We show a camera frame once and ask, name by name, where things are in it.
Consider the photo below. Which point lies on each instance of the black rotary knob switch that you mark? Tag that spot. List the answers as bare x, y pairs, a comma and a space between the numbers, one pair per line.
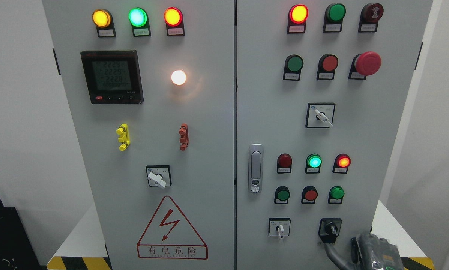
329, 229

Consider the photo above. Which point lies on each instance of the red terminal connector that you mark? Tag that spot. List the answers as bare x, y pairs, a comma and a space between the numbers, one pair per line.
184, 136

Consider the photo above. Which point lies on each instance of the dark red indicator lower left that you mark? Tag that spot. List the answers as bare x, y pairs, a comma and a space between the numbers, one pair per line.
284, 163

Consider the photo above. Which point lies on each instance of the white glowing indicator light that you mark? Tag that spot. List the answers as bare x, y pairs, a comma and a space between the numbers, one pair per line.
178, 77

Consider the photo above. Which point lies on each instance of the green push button lower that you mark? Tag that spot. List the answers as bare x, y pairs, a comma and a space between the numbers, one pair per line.
282, 195

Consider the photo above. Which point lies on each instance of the green push button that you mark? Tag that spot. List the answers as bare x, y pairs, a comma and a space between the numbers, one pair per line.
292, 68
282, 195

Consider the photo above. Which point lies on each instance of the left grey cabinet door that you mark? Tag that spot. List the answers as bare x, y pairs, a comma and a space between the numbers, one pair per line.
202, 175

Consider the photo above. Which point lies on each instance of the grey cabinet door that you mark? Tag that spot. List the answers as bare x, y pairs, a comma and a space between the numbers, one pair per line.
202, 175
272, 112

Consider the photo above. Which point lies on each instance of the green lit indicator lower middle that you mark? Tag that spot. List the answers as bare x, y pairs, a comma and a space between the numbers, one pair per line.
313, 163

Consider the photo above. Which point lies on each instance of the green push button upper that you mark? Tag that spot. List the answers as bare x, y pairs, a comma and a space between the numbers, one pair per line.
292, 68

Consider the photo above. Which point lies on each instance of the yellow terminal connector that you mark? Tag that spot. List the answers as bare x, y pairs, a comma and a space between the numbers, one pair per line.
123, 137

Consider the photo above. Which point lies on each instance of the red push button lower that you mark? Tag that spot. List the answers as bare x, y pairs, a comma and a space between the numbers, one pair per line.
309, 195

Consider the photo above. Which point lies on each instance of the red push button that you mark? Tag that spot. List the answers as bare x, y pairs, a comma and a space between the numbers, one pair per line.
309, 195
327, 66

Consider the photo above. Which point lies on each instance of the right grey cabinet door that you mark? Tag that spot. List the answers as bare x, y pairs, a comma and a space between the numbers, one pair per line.
272, 112

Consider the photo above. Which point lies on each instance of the red electric hazard warning sticker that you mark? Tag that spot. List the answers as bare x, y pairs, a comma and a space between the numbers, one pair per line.
170, 235

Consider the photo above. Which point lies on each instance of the red indicator lower right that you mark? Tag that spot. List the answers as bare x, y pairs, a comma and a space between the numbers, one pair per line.
342, 163

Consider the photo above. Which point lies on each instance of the red push button upper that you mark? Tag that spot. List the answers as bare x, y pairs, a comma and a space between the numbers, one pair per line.
327, 66

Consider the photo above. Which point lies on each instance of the black digital power meter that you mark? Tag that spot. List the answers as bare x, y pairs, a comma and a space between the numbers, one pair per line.
113, 77

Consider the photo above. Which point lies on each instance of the green illuminated button lower right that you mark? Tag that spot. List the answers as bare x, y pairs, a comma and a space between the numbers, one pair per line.
336, 195

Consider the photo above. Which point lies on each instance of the red indicator light top left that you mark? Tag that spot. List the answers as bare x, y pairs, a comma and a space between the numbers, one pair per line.
173, 18

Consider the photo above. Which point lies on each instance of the red lit indicator top right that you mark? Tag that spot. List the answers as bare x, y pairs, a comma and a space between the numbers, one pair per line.
297, 18

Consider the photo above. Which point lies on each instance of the green indicator light top left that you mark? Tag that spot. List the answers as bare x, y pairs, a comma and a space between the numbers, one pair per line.
139, 21

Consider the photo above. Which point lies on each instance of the green unlit indicator top right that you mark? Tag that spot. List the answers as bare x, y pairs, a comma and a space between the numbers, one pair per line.
333, 19

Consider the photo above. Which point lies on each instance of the red emergency stop mushroom button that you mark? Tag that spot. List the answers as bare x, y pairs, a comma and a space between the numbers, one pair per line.
364, 65

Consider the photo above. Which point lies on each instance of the yellow indicator light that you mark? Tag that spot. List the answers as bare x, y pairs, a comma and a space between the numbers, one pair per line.
103, 21

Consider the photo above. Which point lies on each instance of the white platform with hazard stripes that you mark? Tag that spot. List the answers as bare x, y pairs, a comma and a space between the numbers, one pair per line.
84, 248

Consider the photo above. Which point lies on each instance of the black equipment box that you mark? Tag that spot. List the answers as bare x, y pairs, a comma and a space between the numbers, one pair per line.
16, 252

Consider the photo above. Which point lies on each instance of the silver cabinet door handle lock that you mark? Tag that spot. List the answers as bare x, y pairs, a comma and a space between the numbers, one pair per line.
255, 162

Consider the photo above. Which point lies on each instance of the white selector switch left door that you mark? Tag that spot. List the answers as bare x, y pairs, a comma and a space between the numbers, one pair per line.
159, 176

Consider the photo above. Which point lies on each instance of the white selector switch upper right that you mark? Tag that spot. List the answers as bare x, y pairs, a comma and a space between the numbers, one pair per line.
320, 115

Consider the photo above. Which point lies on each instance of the small white selector switch bottom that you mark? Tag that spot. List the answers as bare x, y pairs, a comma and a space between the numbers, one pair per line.
279, 227

